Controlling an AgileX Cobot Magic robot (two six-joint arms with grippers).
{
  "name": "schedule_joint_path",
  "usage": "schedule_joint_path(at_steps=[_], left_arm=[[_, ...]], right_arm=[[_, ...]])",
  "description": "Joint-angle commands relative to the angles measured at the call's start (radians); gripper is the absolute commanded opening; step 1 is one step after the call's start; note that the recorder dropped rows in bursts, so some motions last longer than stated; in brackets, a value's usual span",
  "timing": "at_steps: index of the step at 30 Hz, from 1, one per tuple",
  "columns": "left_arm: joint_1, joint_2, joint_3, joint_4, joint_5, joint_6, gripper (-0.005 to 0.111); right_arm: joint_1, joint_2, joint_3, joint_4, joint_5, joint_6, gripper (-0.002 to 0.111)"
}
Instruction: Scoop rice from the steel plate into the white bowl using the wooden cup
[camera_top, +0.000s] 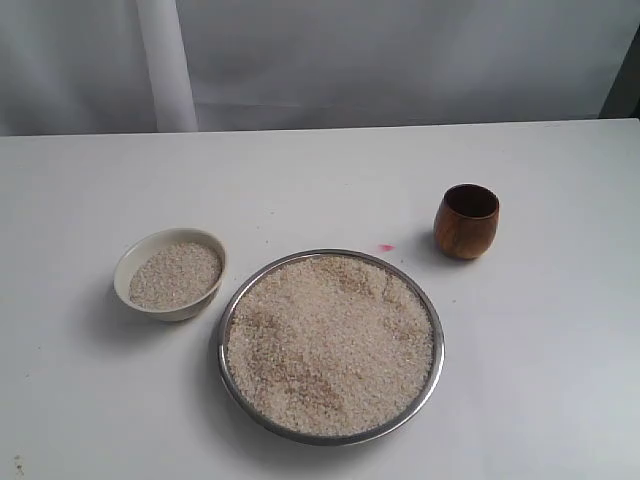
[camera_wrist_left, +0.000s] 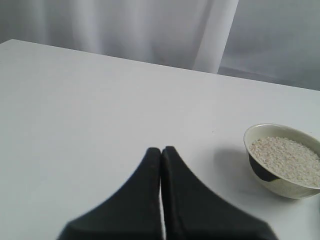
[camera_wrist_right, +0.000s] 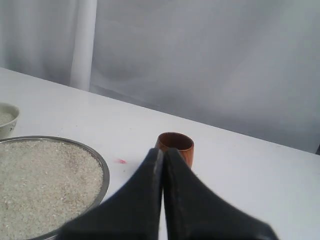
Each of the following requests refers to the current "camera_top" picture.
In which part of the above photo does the white ceramic bowl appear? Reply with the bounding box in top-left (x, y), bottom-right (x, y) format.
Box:
top-left (113, 228), bottom-right (226, 322)

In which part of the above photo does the round steel tray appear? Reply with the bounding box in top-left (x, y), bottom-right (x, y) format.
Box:
top-left (209, 249), bottom-right (445, 447)

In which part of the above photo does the rice heap in tray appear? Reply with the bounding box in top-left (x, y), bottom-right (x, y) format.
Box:
top-left (226, 255), bottom-right (433, 437)

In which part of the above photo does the brown wooden cup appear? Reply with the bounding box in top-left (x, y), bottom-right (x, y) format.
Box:
top-left (433, 184), bottom-right (500, 260)

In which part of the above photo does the white backdrop curtain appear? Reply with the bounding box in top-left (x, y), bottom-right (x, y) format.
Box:
top-left (1, 1), bottom-right (639, 136)

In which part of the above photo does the rice in white bowl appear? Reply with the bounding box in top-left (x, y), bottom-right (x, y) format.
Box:
top-left (129, 242), bottom-right (222, 310)

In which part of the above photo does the dark metal frame post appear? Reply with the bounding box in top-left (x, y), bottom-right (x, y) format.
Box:
top-left (598, 28), bottom-right (639, 119)

